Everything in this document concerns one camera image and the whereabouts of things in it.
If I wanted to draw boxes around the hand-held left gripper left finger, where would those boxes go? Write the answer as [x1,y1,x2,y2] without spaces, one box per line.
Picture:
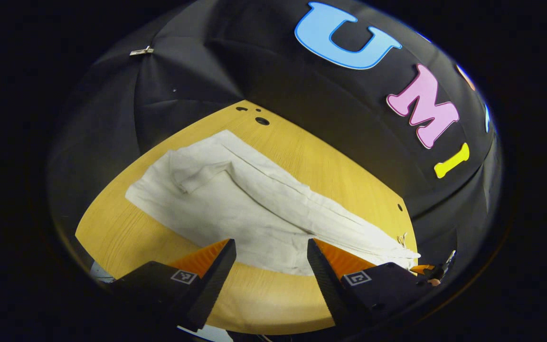
[109,238,237,333]

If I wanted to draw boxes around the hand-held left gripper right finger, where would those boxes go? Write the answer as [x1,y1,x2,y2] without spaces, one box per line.
[306,238,434,329]

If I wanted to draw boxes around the white jeans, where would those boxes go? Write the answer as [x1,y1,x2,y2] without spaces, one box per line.
[125,130,420,276]

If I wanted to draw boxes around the black backdrop cloth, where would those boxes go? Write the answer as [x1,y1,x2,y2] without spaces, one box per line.
[48,0,502,285]

